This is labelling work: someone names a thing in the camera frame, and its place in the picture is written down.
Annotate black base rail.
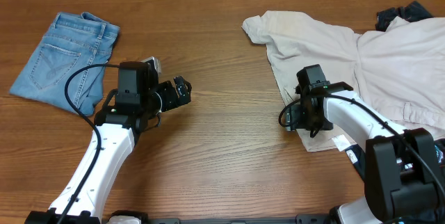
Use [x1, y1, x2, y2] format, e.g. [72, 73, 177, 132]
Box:
[106, 210, 348, 224]

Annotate folded blue denim jeans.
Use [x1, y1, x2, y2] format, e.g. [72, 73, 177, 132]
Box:
[9, 12, 120, 115]

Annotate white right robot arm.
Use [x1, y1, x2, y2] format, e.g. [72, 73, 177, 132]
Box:
[278, 65, 444, 223]

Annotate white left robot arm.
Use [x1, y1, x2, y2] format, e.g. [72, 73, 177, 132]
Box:
[25, 58, 192, 223]

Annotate beige cotton shorts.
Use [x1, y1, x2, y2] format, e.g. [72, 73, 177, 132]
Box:
[242, 11, 444, 139]

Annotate black printed cycling jersey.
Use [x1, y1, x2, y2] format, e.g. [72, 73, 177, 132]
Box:
[345, 1, 434, 180]

